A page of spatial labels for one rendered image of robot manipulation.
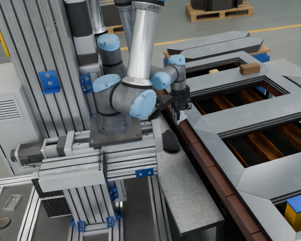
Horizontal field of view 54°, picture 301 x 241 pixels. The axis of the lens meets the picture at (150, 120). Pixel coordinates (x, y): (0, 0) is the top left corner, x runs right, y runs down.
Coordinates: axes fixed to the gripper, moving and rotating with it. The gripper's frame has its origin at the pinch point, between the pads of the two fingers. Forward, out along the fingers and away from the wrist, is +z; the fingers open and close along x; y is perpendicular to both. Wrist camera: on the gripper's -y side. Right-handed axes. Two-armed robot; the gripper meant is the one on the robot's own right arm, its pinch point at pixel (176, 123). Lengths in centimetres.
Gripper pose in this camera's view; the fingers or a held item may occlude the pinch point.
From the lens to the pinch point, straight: 150.7
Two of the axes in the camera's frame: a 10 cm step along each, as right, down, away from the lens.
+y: 9.6, -2.3, 1.7
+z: 1.0, 8.2, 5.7
